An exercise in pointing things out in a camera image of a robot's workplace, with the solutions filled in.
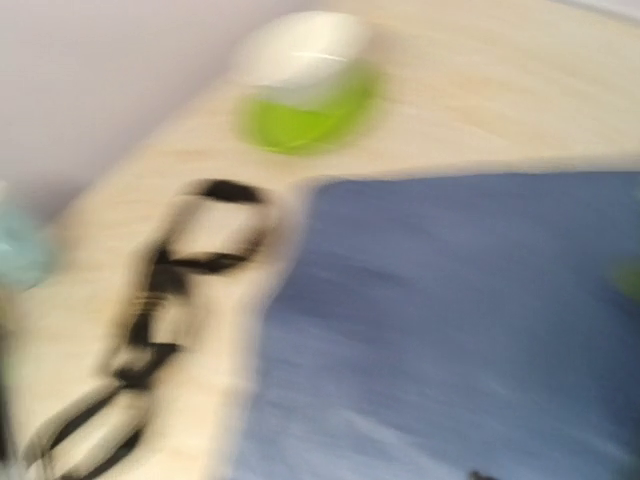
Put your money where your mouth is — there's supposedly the blue wrapping paper sheet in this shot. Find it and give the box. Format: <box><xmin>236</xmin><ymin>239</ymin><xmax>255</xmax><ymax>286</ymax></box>
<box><xmin>229</xmin><ymin>172</ymin><xmax>639</xmax><ymax>479</ymax></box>

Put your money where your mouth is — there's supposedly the yellow fake flower stem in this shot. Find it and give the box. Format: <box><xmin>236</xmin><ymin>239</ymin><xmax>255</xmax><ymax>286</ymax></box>
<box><xmin>612</xmin><ymin>260</ymin><xmax>640</xmax><ymax>302</ymax></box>

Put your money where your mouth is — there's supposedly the green plastic plate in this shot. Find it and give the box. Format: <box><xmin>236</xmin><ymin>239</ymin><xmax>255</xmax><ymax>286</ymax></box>
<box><xmin>237</xmin><ymin>63</ymin><xmax>383</xmax><ymax>156</ymax></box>

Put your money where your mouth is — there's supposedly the white ceramic bowl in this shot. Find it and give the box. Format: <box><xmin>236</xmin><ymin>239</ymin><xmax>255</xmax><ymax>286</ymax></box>
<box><xmin>232</xmin><ymin>10</ymin><xmax>371</xmax><ymax>91</ymax></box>

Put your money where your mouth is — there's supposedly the black printed ribbon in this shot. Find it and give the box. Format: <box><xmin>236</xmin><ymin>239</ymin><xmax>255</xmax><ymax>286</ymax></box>
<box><xmin>22</xmin><ymin>179</ymin><xmax>271</xmax><ymax>479</ymax></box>

